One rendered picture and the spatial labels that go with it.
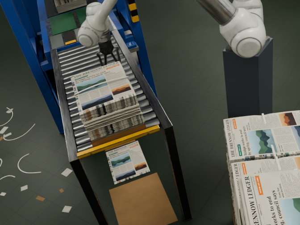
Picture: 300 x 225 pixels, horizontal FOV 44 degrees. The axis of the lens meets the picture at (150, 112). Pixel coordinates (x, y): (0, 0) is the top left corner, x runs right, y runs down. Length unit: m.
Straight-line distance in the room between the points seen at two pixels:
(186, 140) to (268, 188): 1.80
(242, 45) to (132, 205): 1.41
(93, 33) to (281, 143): 1.01
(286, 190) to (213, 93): 2.29
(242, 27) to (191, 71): 2.10
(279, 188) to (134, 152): 1.89
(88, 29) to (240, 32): 0.72
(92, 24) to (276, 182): 1.14
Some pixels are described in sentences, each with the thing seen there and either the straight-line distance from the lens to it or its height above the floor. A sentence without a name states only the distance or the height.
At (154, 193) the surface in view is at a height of 0.00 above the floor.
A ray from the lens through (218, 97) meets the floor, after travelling 3.38.
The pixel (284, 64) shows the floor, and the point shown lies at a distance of 3.76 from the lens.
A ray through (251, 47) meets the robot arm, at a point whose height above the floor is 1.16.
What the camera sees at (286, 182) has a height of 1.07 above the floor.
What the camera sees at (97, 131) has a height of 0.90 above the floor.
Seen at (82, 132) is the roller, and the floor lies 0.79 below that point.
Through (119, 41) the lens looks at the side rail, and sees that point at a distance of 2.83.
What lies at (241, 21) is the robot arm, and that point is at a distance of 1.73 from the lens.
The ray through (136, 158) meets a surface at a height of 0.01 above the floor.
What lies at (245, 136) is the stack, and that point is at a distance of 1.75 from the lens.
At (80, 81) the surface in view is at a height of 1.03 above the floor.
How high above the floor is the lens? 2.02
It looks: 37 degrees down
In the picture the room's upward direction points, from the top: 14 degrees counter-clockwise
